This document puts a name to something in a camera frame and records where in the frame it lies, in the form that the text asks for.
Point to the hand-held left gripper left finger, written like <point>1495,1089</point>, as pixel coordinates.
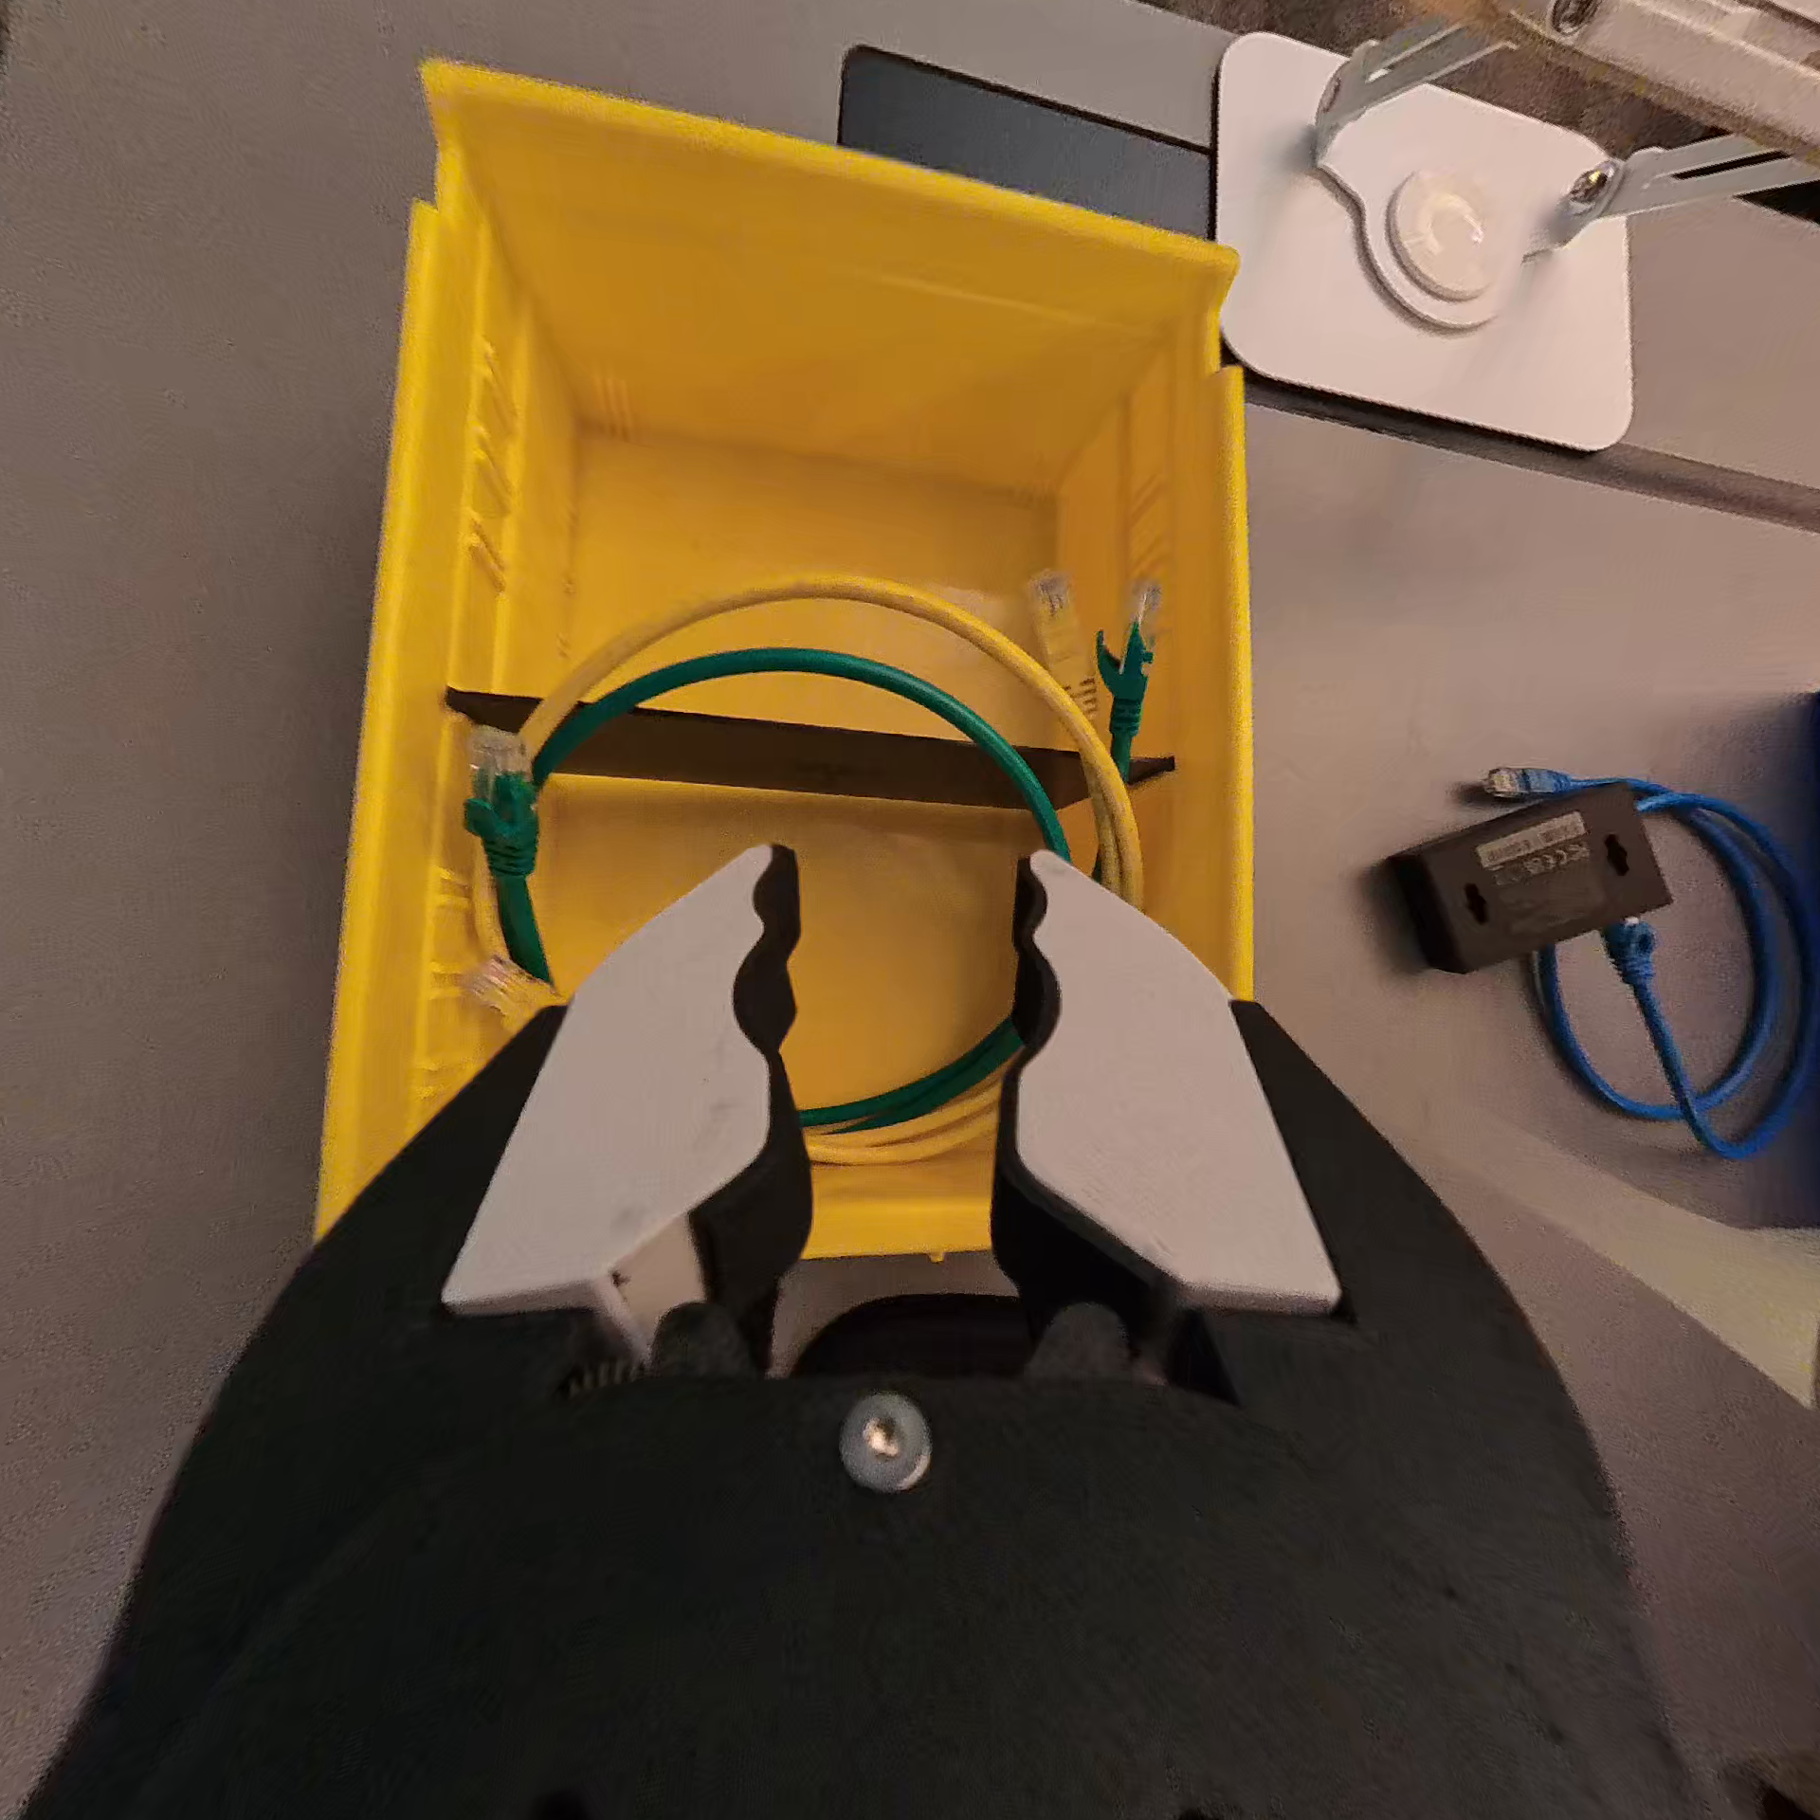
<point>626,1110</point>

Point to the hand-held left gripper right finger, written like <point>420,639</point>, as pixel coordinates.
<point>1165,1123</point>

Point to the black bin divider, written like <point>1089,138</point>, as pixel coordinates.
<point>853,762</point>

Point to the white lamp base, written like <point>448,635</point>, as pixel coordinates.
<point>1536,356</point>

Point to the black network switch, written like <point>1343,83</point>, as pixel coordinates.
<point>1509,910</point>

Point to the yellow plastic bin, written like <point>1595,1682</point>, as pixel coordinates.
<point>796,369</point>

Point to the blue plastic bin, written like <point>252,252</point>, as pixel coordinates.
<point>1792,922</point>

